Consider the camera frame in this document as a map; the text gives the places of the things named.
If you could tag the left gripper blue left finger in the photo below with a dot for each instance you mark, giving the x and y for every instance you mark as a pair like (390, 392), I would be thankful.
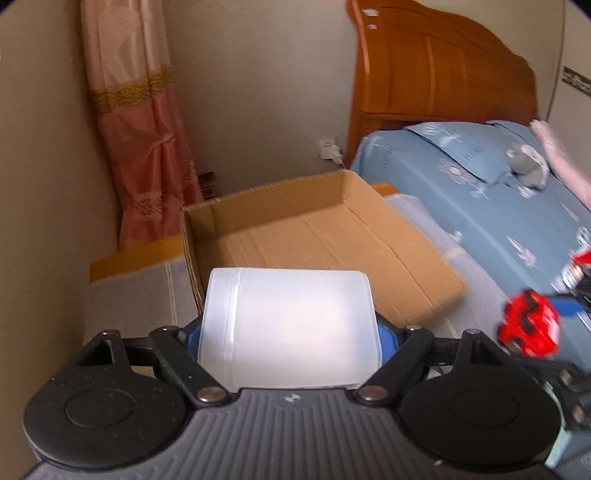
(189, 336)

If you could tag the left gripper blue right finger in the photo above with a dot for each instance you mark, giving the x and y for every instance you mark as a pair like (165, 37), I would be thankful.
(389, 336)

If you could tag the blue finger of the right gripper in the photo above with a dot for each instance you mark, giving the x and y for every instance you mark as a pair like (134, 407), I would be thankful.
(566, 305)

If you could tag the red toy car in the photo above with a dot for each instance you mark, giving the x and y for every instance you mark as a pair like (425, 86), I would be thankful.
(531, 326)

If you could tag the white translucent plastic container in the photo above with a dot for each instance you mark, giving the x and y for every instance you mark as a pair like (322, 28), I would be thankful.
(289, 328)

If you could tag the grey plush toy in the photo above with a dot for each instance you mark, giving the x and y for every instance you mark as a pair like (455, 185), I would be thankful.
(528, 165)

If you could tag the blue floral bed sheet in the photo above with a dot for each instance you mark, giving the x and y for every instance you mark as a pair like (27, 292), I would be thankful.
(522, 237)

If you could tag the brown cardboard box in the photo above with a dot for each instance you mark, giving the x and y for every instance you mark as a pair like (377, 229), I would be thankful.
(412, 290)

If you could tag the pink cloth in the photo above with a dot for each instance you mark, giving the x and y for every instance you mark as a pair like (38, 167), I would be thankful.
(560, 162)

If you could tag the pink curtain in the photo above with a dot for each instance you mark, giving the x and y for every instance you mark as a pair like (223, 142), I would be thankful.
(132, 87)

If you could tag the blue floral pillow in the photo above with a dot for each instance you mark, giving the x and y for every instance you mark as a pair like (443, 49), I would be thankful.
(478, 148)

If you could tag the wooden bed headboard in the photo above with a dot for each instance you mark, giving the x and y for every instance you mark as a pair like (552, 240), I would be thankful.
(416, 64)

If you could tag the white wall plug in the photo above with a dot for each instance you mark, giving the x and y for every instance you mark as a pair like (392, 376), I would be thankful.
(329, 150)

